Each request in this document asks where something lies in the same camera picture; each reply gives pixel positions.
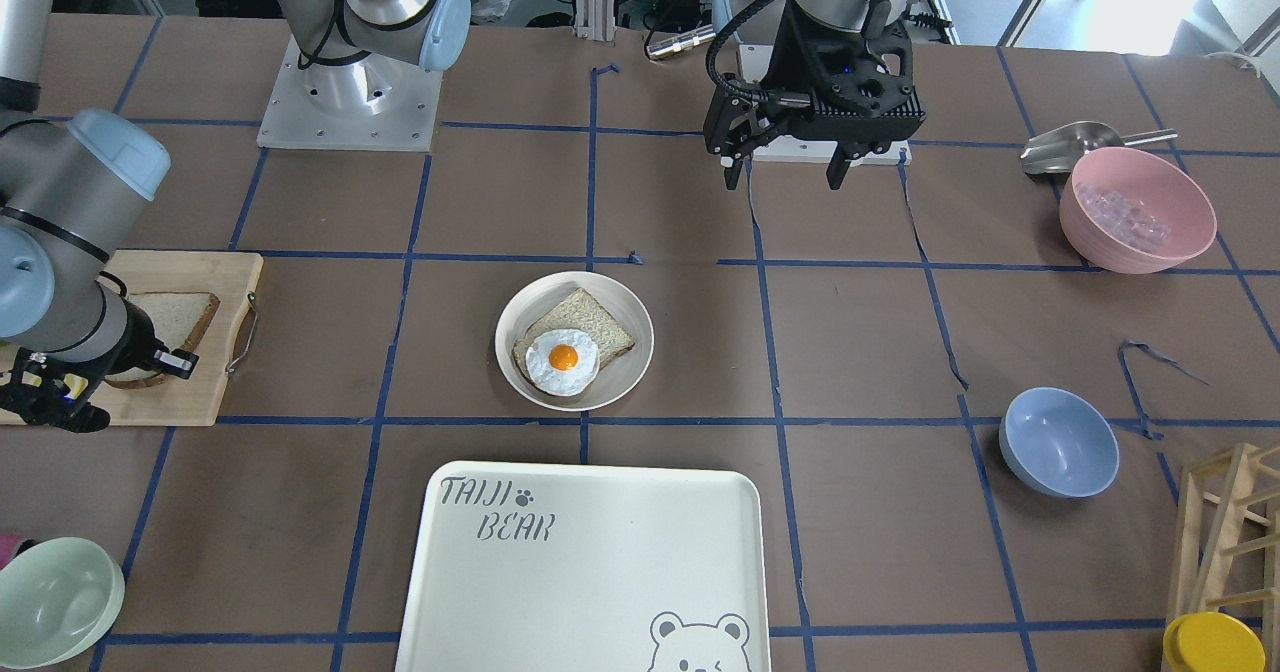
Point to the brown paper table cover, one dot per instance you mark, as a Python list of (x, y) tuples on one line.
[(963, 386)]

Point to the clear ice cubes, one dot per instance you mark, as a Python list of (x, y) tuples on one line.
[(1129, 221)]

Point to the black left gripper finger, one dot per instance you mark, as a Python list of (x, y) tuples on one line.
[(838, 166), (735, 165)]

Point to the white bear tray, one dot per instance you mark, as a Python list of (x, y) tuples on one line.
[(575, 567)]

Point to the pink bowl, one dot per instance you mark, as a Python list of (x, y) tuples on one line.
[(1172, 196)]

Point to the metal scoop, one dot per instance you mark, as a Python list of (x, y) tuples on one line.
[(1057, 151)]

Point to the light green bowl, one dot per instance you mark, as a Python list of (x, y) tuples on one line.
[(57, 600)]

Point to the blue bowl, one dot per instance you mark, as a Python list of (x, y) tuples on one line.
[(1058, 444)]

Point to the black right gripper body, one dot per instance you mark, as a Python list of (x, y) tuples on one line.
[(133, 348)]

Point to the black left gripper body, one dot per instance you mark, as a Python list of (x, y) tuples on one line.
[(803, 62)]

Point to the white round plate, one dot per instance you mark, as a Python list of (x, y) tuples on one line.
[(614, 381)]

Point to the yellow mug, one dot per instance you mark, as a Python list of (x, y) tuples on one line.
[(1211, 641)]

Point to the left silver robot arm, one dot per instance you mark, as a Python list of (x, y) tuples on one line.
[(841, 71)]

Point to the wooden mug rack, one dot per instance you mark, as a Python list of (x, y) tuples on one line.
[(1225, 550)]

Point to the wooden cutting board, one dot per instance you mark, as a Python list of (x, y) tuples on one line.
[(229, 278)]

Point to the bread slice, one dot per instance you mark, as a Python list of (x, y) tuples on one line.
[(580, 310), (180, 321)]

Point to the fried egg toy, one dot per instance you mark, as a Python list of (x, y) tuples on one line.
[(562, 362)]

